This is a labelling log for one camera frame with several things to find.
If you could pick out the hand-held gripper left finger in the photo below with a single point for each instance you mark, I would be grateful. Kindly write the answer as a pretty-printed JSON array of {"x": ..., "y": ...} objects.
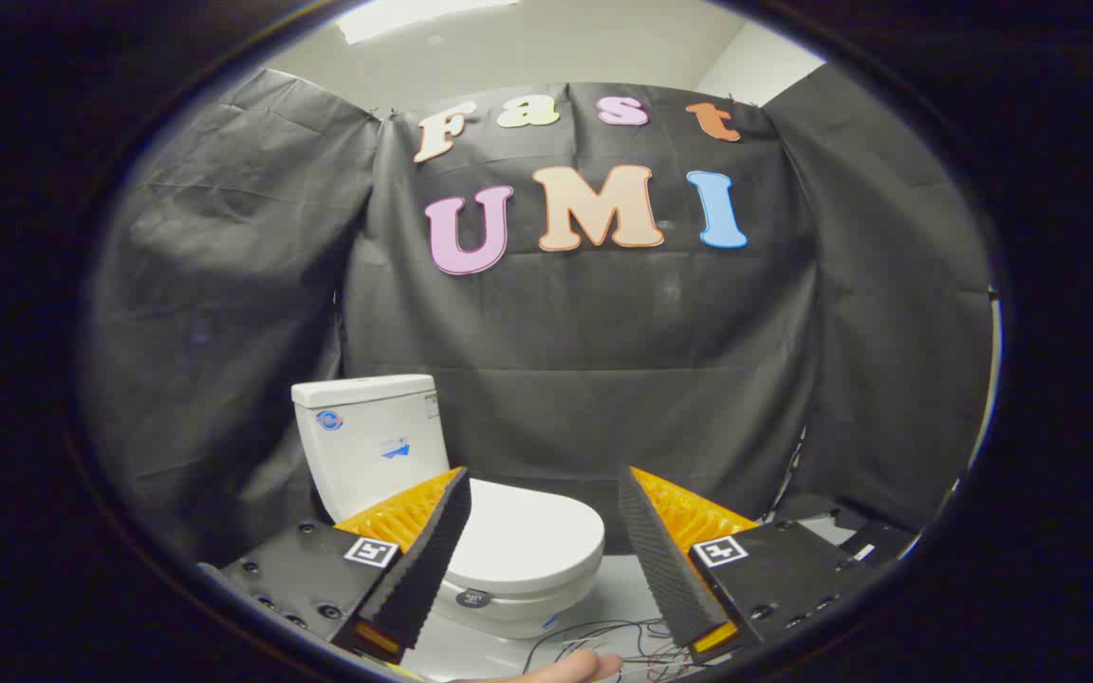
[{"x": 433, "y": 550}]

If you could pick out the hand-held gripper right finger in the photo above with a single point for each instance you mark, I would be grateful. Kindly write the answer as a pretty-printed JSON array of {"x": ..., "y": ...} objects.
[{"x": 656, "y": 550}]

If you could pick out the black equipment box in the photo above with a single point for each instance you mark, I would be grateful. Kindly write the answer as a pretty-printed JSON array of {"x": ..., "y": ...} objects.
[{"x": 850, "y": 531}]

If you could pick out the black backdrop cloth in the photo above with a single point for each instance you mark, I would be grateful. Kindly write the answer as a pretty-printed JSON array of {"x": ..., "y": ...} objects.
[{"x": 584, "y": 323}]

